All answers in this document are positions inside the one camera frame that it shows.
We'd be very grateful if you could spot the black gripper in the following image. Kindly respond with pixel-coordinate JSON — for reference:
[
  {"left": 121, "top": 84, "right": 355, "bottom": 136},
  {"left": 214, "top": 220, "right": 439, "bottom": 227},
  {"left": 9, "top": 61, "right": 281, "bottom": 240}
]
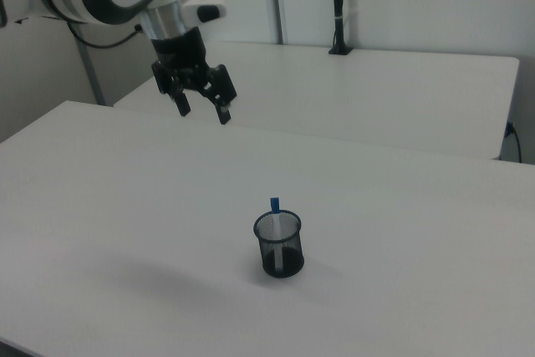
[{"left": 150, "top": 26, "right": 238, "bottom": 125}]

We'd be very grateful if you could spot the blue and white marker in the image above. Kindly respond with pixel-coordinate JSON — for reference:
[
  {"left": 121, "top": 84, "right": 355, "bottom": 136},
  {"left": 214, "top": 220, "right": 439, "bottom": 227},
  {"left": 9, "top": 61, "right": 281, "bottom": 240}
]
[{"left": 269, "top": 196, "right": 286, "bottom": 273}]

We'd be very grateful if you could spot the white side table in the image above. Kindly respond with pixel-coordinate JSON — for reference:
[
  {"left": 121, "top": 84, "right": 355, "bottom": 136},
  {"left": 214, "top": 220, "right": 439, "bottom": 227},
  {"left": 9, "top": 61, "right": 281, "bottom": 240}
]
[{"left": 113, "top": 40, "right": 521, "bottom": 162}]

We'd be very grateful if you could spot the black mesh pen cup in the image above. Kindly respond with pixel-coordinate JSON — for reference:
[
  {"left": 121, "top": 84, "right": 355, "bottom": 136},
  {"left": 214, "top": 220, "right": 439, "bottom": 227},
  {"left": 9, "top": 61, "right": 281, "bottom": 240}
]
[{"left": 252, "top": 209, "right": 306, "bottom": 280}]

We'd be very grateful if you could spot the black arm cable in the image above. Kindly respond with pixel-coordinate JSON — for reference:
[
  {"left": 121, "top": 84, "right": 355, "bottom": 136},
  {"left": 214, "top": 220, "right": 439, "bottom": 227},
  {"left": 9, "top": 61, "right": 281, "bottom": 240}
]
[{"left": 66, "top": 21, "right": 145, "bottom": 50}]

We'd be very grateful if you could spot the black camera pole with clamp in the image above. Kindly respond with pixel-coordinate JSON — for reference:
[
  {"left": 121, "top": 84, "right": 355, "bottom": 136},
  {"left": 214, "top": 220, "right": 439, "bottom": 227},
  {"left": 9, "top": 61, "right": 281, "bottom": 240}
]
[{"left": 327, "top": 0, "right": 354, "bottom": 57}]

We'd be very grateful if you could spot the black cable with blue plug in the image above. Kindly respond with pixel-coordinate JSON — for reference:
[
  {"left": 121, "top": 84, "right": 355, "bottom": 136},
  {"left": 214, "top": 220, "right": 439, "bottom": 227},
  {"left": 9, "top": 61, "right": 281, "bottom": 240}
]
[{"left": 502, "top": 121, "right": 524, "bottom": 164}]

